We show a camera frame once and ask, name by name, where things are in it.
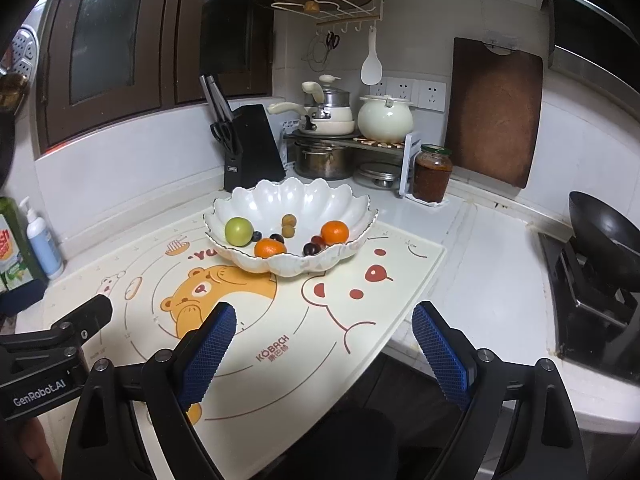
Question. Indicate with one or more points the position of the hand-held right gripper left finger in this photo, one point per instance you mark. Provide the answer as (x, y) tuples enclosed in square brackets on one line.
[(210, 350)]

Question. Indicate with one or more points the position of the white rice paddle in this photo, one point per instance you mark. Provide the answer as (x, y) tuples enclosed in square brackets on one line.
[(372, 67)]

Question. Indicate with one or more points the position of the white scalloped bowl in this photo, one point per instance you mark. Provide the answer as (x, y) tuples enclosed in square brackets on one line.
[(310, 200)]

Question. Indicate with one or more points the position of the wooden trivet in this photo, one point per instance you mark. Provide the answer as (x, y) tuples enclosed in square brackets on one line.
[(372, 141)]

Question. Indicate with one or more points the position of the black knife block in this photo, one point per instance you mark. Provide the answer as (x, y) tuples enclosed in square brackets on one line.
[(255, 150)]

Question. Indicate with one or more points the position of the person's left forearm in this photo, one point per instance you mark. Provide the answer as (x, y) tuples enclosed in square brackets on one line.
[(32, 450)]

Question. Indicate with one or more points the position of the small cream milk pan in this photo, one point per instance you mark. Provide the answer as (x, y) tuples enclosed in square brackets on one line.
[(312, 89)]

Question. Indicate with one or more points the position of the large steel stockpot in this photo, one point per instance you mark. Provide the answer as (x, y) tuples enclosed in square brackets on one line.
[(322, 161)]

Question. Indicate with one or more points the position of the small black hanging scissors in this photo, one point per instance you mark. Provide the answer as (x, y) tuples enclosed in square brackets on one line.
[(332, 40)]

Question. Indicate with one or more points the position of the dark cabinet door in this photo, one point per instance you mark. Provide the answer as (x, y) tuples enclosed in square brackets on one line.
[(185, 35), (100, 45)]

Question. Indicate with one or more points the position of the green dish soap bottle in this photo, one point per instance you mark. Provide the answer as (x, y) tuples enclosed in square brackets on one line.
[(15, 260)]

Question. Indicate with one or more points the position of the steel range hood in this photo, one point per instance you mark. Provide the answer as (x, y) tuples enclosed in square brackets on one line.
[(590, 25)]

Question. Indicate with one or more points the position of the black gas stove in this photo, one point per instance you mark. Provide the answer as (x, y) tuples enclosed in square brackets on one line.
[(585, 310)]

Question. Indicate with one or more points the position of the dark purple grape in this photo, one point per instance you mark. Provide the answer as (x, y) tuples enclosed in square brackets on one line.
[(311, 249)]

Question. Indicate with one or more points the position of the white wall socket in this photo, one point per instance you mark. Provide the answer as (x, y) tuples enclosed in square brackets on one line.
[(378, 90), (432, 95), (402, 89)]

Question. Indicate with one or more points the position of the bear printed silicone mat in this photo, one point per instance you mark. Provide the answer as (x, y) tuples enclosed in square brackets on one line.
[(310, 330)]

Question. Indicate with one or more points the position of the white pump bottle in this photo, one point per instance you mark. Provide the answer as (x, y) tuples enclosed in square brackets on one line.
[(45, 250)]

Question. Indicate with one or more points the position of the dark blue cloth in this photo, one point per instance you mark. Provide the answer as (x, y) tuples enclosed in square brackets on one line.
[(22, 297)]

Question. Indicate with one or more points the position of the cream ceramic casserole pot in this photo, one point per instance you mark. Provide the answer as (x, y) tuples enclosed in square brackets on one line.
[(385, 120)]

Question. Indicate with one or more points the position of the metal corner shelf rack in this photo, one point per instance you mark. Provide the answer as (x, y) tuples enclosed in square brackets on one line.
[(407, 165)]

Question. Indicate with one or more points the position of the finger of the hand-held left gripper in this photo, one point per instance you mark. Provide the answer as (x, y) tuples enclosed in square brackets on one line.
[(85, 320)]

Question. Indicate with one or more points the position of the steel pot lid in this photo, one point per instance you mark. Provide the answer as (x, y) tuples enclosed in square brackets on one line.
[(377, 174)]

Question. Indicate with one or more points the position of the dark wooden cutting board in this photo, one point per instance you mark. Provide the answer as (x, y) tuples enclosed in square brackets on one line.
[(492, 115)]

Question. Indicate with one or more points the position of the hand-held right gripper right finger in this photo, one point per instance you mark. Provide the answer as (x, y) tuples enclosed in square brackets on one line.
[(442, 355)]

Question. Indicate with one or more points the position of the orange mandarin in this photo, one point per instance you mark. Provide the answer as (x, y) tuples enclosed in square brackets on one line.
[(270, 249), (334, 232)]

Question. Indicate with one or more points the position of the black kitchen scissors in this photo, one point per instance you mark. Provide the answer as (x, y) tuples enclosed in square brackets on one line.
[(225, 134)]

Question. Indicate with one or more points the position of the glass jar of chili sauce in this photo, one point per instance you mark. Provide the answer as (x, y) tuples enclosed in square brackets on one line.
[(431, 175)]

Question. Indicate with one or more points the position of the brown longan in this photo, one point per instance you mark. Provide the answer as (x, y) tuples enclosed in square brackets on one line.
[(289, 220), (288, 232)]

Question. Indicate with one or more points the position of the black wok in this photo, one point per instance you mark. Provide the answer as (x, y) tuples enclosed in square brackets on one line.
[(600, 230)]

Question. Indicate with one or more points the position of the white perforated utensil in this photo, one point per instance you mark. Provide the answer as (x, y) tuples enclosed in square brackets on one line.
[(25, 50)]

